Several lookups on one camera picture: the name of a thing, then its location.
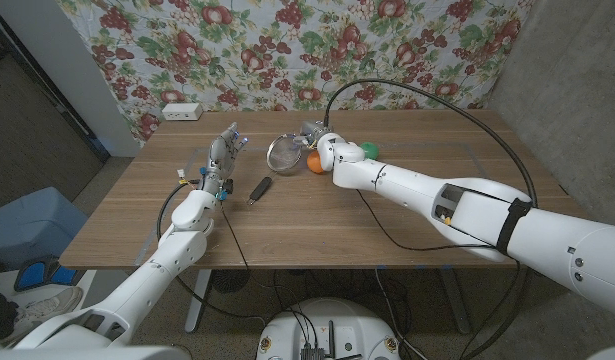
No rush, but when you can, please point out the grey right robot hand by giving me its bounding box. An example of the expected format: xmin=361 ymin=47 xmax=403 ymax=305
xmin=286 ymin=119 xmax=333 ymax=151

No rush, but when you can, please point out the white sneaker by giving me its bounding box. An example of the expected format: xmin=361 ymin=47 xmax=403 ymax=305
xmin=6 ymin=285 xmax=84 ymax=331

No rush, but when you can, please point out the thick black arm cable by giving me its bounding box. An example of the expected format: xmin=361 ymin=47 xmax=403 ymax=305
xmin=323 ymin=78 xmax=538 ymax=360
xmin=155 ymin=178 xmax=266 ymax=321

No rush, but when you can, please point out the black round fan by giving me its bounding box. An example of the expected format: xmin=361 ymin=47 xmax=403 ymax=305
xmin=210 ymin=269 xmax=252 ymax=294

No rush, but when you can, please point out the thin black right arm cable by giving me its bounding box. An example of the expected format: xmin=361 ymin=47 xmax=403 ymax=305
xmin=355 ymin=189 xmax=498 ymax=252

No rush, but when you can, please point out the orange ball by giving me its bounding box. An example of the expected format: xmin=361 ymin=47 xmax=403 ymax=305
xmin=306 ymin=149 xmax=326 ymax=175

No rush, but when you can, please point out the fruit print backdrop cloth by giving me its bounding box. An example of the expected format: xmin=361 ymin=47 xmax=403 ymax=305
xmin=56 ymin=0 xmax=536 ymax=144

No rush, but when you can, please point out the white power strip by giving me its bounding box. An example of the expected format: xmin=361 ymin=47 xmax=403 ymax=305
xmin=161 ymin=102 xmax=204 ymax=122

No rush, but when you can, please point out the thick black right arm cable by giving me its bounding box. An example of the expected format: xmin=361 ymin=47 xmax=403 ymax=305
xmin=323 ymin=78 xmax=538 ymax=360

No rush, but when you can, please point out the white table leg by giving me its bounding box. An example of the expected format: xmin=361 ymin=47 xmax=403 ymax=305
xmin=185 ymin=269 xmax=213 ymax=334

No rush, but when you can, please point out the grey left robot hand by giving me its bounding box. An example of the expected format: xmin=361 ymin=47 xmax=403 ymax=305
xmin=199 ymin=121 xmax=250 ymax=199

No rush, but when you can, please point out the metal mesh sieve black handle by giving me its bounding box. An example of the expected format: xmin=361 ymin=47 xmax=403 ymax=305
xmin=246 ymin=132 xmax=306 ymax=206

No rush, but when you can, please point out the white robot torso base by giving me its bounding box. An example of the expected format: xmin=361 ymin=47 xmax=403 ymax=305
xmin=255 ymin=298 xmax=402 ymax=360

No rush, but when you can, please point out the blue grey storage bin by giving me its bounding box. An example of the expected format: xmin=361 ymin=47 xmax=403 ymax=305
xmin=0 ymin=186 xmax=90 ymax=271

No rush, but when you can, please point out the grey table leg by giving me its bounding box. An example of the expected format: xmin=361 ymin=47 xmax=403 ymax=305
xmin=439 ymin=269 xmax=473 ymax=335

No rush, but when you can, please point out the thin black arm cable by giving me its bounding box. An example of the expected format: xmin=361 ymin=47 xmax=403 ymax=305
xmin=355 ymin=189 xmax=498 ymax=252
xmin=219 ymin=197 xmax=251 ymax=274

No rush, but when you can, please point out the blue and black pad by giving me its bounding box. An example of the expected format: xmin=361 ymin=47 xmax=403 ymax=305
xmin=14 ymin=254 xmax=81 ymax=293

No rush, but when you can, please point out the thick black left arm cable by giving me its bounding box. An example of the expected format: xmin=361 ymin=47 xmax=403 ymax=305
xmin=155 ymin=178 xmax=266 ymax=321

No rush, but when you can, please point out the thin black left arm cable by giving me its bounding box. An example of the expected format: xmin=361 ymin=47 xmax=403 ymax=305
xmin=219 ymin=197 xmax=251 ymax=274

